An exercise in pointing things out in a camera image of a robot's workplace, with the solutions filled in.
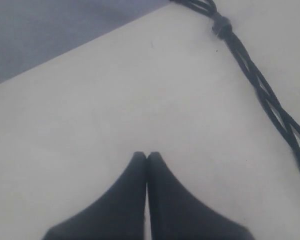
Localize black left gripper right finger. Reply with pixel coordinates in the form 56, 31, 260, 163
147, 152, 253, 240

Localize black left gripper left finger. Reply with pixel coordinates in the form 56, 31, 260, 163
44, 151, 147, 240

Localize grey zip tie binding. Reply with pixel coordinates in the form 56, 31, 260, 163
212, 12, 233, 40

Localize white backdrop cloth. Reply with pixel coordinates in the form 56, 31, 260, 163
0, 0, 167, 84

